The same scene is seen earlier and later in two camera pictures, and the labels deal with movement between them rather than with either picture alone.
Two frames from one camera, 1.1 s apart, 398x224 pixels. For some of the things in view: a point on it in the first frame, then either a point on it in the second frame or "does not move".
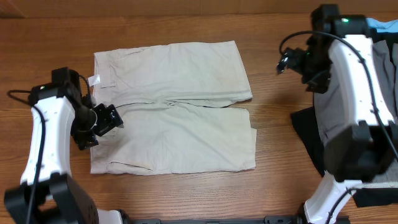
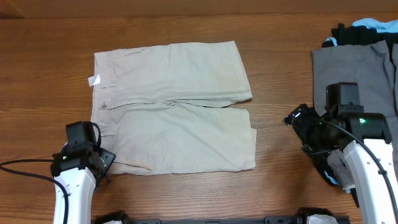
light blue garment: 388,26 does not move
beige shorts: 175,101 does not move
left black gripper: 110,118 -> 109,157
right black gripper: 322,80 -> 308,115
